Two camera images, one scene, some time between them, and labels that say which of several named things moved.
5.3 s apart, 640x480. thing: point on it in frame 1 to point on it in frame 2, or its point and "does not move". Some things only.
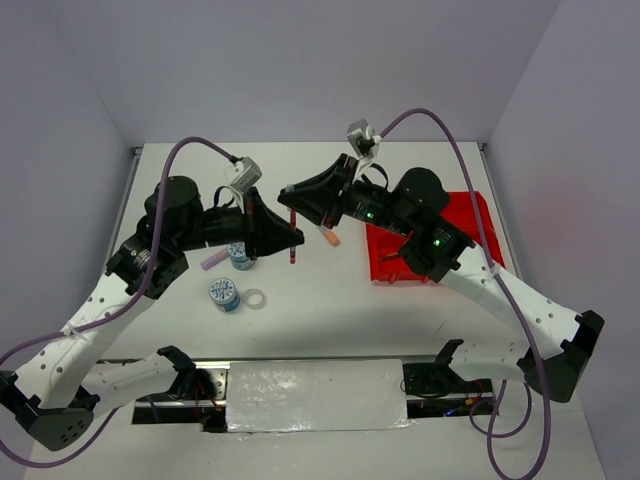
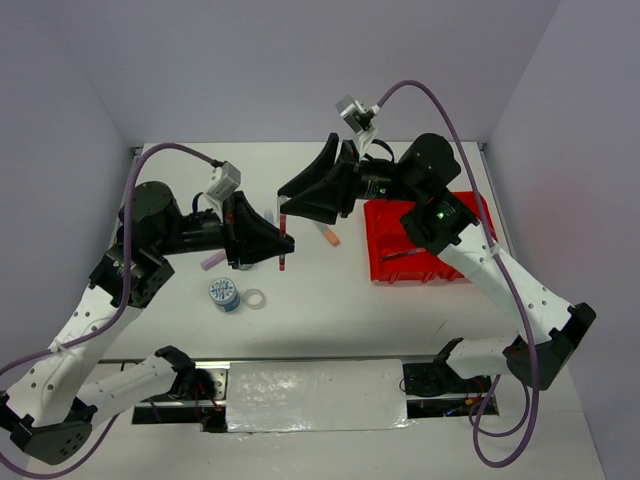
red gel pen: [293, 221] to [282, 235]
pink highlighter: [214, 259] does not move
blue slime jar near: [224, 295] does not move
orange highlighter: [333, 238] does not move
